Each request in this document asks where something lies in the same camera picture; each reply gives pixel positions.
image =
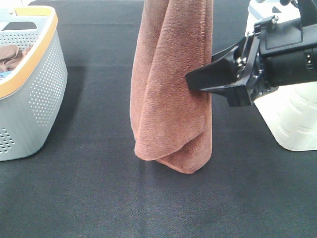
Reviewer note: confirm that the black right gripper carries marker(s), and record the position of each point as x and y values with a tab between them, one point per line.
276	54

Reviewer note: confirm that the brown microfibre towel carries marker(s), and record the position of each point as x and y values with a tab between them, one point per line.
170	123

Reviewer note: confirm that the brown towel in basket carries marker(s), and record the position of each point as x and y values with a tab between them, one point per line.
11	56

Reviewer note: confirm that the white lidded storage box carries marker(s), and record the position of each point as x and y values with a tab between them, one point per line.
290	112

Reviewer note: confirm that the black table cloth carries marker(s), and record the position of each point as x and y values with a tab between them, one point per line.
86	182

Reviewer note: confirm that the grey perforated laundry basket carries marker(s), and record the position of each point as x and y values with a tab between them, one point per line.
32	92

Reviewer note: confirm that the blue cloth in basket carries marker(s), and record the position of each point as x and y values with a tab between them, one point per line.
3	75

